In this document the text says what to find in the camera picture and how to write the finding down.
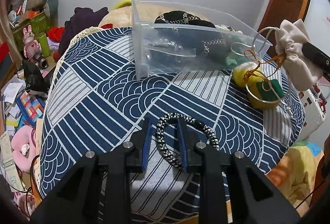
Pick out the green bottle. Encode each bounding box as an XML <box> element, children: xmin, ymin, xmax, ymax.
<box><xmin>38</xmin><ymin>32</ymin><xmax>51</xmax><ymax>57</ymax></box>

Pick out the pink rabbit toy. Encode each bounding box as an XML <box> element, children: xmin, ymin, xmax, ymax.
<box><xmin>23</xmin><ymin>25</ymin><xmax>41</xmax><ymax>60</ymax></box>

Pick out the black plastic bag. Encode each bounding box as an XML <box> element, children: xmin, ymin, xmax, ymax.
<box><xmin>22</xmin><ymin>60</ymin><xmax>55</xmax><ymax>98</ymax></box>

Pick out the dark purple garment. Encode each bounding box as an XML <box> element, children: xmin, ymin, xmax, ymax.
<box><xmin>58</xmin><ymin>7</ymin><xmax>108</xmax><ymax>55</ymax></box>

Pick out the black flashlight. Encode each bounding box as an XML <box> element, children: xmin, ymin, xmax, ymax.
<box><xmin>33</xmin><ymin>53</ymin><xmax>49</xmax><ymax>69</ymax></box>

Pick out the beige plush blanket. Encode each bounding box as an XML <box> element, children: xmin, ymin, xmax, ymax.
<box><xmin>266</xmin><ymin>141</ymin><xmax>324</xmax><ymax>216</ymax></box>

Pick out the green cardboard box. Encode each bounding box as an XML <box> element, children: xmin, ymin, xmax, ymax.
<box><xmin>12</xmin><ymin>12</ymin><xmax>54</xmax><ymax>48</ymax></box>

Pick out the white wardrobe door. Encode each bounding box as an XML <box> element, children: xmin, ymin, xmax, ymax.
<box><xmin>301</xmin><ymin>0</ymin><xmax>330</xmax><ymax>80</ymax></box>

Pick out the colourful blue book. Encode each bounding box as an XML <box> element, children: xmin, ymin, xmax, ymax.
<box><xmin>16</xmin><ymin>92</ymin><xmax>45</xmax><ymax>127</ymax></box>

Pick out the yellow felt ball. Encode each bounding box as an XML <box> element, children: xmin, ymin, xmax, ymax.
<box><xmin>232</xmin><ymin>62</ymin><xmax>263</xmax><ymax>88</ymax></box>

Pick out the brown wooden door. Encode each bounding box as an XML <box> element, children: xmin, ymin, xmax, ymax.
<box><xmin>255</xmin><ymin>0</ymin><xmax>314</xmax><ymax>47</ymax></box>

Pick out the green yellow sponge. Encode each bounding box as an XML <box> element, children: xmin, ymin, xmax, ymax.
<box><xmin>248</xmin><ymin>79</ymin><xmax>284</xmax><ymax>110</ymax></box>

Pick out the white drawstring pouch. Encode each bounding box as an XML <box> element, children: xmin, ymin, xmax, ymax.
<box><xmin>275</xmin><ymin>19</ymin><xmax>323</xmax><ymax>91</ymax></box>

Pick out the yellow foam arch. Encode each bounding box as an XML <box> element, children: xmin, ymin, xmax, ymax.
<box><xmin>113</xmin><ymin>0</ymin><xmax>132</xmax><ymax>10</ymax></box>

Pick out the clear plastic storage bin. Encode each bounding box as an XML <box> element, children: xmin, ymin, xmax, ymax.
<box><xmin>131</xmin><ymin>1</ymin><xmax>272</xmax><ymax>80</ymax></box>

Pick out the red cloth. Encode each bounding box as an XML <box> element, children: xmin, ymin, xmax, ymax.
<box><xmin>47</xmin><ymin>26</ymin><xmax>65</xmax><ymax>43</ymax></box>

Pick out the black white braided bracelet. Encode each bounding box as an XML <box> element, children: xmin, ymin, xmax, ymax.
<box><xmin>155</xmin><ymin>112</ymin><xmax>220</xmax><ymax>170</ymax></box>

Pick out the pink plush pillow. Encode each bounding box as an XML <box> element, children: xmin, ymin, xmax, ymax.
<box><xmin>11</xmin><ymin>125</ymin><xmax>36</xmax><ymax>173</ymax></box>

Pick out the blue white patterned tablecloth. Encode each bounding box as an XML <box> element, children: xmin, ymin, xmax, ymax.
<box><xmin>38</xmin><ymin>26</ymin><xmax>306</xmax><ymax>222</ymax></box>

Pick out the black embroidered headband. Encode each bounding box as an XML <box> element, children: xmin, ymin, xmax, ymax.
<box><xmin>154</xmin><ymin>10</ymin><xmax>230</xmax><ymax>62</ymax></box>

